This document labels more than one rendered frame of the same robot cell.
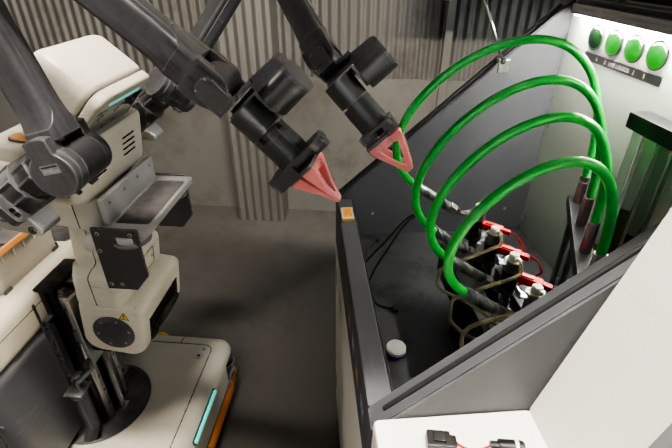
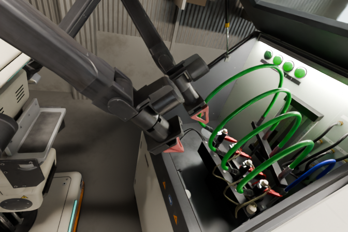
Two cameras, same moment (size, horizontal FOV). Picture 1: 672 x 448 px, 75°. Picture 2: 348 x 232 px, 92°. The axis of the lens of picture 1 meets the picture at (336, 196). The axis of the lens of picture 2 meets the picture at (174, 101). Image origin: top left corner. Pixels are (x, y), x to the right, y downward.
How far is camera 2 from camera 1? 0.39 m
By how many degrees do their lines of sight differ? 23
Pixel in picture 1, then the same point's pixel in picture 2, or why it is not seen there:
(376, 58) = (201, 69)
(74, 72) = not seen: outside the picture
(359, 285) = (171, 170)
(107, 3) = (24, 34)
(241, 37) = not seen: hidden behind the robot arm
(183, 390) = (58, 205)
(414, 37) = (162, 21)
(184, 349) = (55, 181)
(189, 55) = (106, 83)
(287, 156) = (163, 137)
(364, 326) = (180, 197)
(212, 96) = (121, 110)
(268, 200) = not seen: hidden behind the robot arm
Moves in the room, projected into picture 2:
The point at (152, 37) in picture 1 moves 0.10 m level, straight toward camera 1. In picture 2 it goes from (72, 67) to (96, 103)
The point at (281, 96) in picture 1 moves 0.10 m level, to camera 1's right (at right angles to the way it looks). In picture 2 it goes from (168, 107) to (209, 106)
